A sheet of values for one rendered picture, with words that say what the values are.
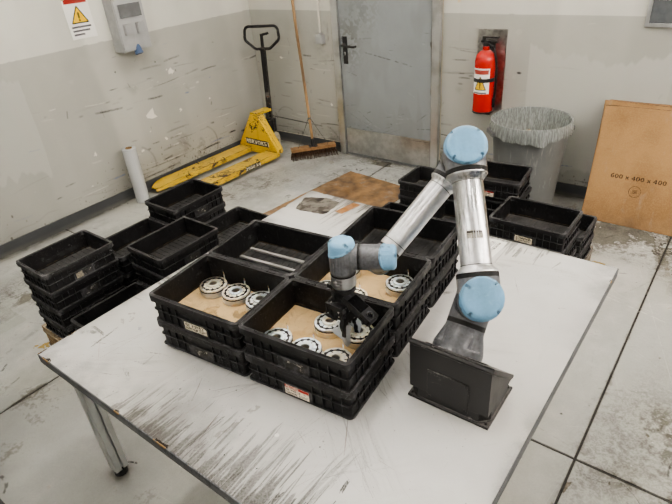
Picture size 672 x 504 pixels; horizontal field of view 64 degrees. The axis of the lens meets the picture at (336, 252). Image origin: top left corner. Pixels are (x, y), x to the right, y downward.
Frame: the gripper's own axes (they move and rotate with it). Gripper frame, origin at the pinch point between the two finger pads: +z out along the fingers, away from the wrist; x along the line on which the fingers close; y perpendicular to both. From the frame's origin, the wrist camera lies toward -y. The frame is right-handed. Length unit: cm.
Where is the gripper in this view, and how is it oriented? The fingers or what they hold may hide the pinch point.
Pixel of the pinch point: (353, 339)
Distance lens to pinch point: 170.1
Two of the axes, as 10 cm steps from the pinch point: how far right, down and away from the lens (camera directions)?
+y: -7.9, -2.6, 5.5
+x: -6.0, 4.5, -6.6
